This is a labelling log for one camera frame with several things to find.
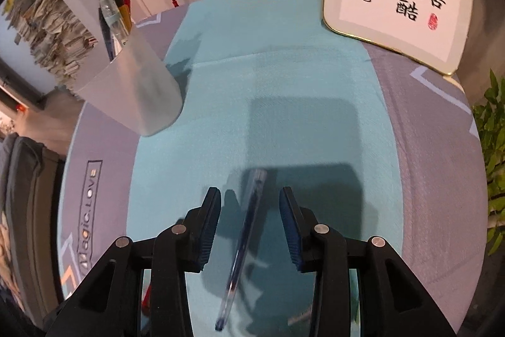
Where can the tall pile of papers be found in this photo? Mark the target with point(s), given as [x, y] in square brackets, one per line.
[51, 33]

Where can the green potted plant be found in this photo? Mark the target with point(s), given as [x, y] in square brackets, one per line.
[493, 163]

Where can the blue ballpoint pen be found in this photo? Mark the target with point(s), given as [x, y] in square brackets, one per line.
[246, 226]

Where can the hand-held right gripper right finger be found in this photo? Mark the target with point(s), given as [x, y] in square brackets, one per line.
[290, 230]

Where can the translucent white pen holder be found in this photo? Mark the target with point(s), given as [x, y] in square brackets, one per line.
[134, 92]

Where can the grey sofa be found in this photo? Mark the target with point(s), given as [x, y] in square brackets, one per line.
[31, 183]

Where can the gold-framed calligraphy plaque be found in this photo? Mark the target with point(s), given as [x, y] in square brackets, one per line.
[394, 25]

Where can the teal and grey tablecloth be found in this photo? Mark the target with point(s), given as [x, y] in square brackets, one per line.
[315, 84]

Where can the yellow mechanical pencil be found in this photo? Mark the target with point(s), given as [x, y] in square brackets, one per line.
[125, 17]

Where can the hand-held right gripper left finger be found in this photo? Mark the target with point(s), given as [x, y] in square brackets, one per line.
[209, 226]

